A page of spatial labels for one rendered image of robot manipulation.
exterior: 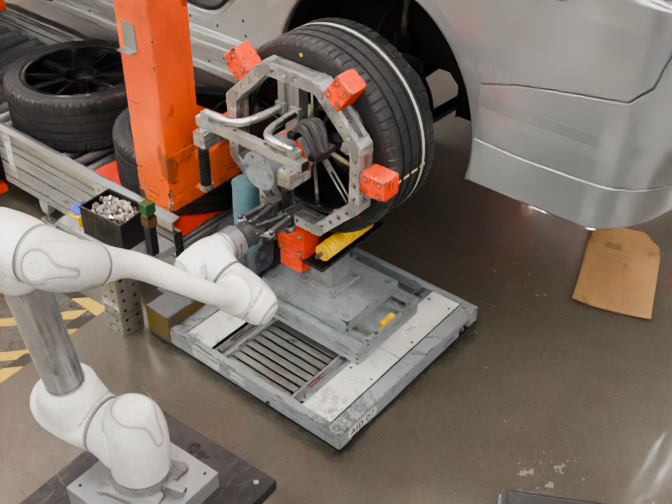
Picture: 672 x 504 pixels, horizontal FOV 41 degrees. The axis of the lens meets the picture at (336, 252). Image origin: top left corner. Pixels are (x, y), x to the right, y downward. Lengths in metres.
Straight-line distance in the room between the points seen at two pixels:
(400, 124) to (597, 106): 0.56
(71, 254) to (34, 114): 2.19
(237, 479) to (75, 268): 0.91
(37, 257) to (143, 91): 1.19
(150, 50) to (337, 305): 1.07
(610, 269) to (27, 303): 2.49
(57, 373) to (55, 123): 1.90
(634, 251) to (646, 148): 1.46
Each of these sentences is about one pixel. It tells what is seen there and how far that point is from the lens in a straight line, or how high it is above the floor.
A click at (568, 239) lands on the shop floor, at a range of 4.01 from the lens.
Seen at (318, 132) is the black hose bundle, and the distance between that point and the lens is 2.56.
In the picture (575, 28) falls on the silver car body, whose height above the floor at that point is 1.33.
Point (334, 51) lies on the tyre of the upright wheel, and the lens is 2.70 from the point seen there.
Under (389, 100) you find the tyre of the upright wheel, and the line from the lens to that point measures 2.67.
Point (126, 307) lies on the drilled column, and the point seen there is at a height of 0.13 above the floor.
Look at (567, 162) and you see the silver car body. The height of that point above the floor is 0.94.
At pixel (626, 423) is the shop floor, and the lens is 3.25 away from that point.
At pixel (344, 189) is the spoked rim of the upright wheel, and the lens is 2.87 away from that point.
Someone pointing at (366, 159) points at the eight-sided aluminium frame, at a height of 0.91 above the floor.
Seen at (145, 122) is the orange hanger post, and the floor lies 0.85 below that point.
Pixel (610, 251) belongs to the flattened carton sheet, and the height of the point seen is 0.01.
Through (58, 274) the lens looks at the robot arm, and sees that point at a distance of 1.88.
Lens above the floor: 2.29
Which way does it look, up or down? 37 degrees down
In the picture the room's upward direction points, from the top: 1 degrees clockwise
